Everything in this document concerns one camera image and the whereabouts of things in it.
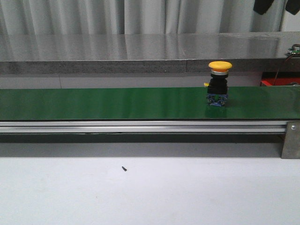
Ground aluminium conveyor side rail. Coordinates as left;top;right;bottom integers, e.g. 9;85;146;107
0;120;287;134

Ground green conveyor belt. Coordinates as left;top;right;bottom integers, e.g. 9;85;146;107
0;86;300;121

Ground red plastic tray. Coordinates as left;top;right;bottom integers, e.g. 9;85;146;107
261;72;300;86

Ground yellow mushroom push button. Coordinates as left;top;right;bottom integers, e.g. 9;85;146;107
205;61;232;107

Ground small green circuit board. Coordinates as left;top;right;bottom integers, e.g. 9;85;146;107
286;46;300;57

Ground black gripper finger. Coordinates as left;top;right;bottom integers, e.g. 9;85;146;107
253;0;273;15
285;0;300;15

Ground red black wire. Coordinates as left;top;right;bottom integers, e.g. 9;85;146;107
273;44;300;86

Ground grey stone counter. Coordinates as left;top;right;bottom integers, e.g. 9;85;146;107
0;32;300;74

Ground grey curtain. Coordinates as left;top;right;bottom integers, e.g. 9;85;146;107
0;0;285;35

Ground steel conveyor support bracket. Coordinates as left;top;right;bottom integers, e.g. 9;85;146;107
281;121;300;159

